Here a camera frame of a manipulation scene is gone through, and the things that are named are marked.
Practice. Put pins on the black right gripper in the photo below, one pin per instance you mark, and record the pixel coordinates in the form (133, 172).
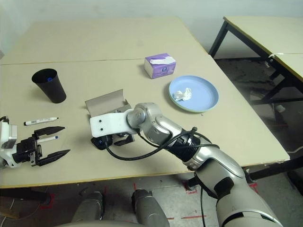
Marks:
(123, 137)

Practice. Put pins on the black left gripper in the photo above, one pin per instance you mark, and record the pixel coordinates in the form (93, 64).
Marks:
(26, 152)

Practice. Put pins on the white marker blue cap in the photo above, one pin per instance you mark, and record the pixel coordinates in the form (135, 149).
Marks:
(48, 138)

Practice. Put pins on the black sunglasses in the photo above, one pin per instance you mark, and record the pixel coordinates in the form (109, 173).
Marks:
(98, 144)

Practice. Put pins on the grey glasses case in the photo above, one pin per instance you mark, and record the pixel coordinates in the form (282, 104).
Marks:
(104, 101)

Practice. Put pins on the white tissue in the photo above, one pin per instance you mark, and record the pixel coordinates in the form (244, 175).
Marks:
(183, 95)

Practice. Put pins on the blue plate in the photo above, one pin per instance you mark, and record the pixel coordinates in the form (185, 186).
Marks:
(203, 94)

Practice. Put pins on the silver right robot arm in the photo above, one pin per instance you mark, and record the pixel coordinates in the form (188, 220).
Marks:
(165, 127)

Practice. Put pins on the white marker black cap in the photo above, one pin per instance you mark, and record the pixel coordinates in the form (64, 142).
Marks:
(39, 121)

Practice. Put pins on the black plastic cup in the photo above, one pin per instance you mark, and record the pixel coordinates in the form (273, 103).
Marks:
(55, 93)

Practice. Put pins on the black table base bar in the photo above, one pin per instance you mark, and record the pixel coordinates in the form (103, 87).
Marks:
(272, 170)
(23, 195)

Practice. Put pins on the blue pen cap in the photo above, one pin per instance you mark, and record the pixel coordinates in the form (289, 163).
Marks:
(49, 79)

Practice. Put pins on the grey right robot foot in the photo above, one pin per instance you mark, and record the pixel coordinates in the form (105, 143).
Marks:
(149, 208)

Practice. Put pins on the grey robot foot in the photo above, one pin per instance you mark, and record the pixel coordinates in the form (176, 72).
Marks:
(90, 208)
(149, 208)

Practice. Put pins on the grey left robot foot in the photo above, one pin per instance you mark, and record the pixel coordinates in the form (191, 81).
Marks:
(90, 208)

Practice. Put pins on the wooden plank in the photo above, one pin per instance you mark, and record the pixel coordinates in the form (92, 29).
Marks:
(9, 214)

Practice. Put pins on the purple tissue box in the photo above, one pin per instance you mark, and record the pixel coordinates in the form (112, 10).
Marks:
(161, 71)

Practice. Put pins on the grey robot torso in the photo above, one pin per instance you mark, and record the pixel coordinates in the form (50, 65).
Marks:
(94, 224)

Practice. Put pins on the white tape strip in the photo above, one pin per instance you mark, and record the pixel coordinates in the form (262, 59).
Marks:
(277, 55)

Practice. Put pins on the beige side table black legs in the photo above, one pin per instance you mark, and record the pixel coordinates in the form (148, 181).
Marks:
(293, 63)
(260, 30)

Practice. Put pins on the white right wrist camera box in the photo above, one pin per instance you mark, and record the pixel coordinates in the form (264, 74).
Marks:
(109, 125)

